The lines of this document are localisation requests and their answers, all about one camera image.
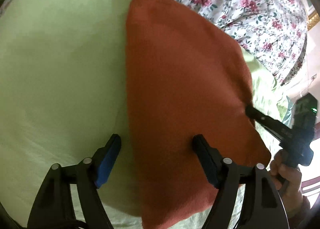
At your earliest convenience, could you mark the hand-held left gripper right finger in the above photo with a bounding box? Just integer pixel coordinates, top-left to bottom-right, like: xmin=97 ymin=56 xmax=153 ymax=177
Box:
xmin=192 ymin=134 xmax=290 ymax=229

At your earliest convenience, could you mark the light green bedsheet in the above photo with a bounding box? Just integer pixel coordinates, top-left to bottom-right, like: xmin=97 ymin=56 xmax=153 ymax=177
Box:
xmin=0 ymin=0 xmax=292 ymax=229

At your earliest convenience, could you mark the gold picture frame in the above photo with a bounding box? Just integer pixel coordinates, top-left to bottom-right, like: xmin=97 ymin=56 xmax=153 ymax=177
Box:
xmin=306 ymin=12 xmax=320 ymax=32

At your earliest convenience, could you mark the person's right hand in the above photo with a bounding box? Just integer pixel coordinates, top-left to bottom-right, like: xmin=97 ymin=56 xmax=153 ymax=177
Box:
xmin=270 ymin=149 xmax=305 ymax=214

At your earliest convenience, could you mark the orange knit sweater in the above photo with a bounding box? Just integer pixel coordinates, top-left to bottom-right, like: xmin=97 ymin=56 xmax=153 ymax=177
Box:
xmin=125 ymin=0 xmax=272 ymax=229

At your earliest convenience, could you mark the person's right forearm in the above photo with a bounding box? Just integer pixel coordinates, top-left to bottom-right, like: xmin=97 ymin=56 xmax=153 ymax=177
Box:
xmin=299 ymin=194 xmax=313 ymax=222

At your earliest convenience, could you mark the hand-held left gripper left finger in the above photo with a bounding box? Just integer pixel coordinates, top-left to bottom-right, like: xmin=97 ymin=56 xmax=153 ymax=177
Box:
xmin=26 ymin=133 xmax=122 ymax=229

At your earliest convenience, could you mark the teal cloth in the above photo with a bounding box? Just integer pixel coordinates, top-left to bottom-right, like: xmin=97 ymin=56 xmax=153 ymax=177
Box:
xmin=282 ymin=95 xmax=297 ymax=126

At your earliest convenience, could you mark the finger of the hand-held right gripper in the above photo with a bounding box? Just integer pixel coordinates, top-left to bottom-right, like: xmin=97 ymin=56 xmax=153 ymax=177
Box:
xmin=245 ymin=105 xmax=296 ymax=142

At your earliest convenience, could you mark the white red floral quilt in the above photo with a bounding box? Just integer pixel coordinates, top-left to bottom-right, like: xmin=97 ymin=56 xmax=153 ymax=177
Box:
xmin=0 ymin=0 xmax=309 ymax=87

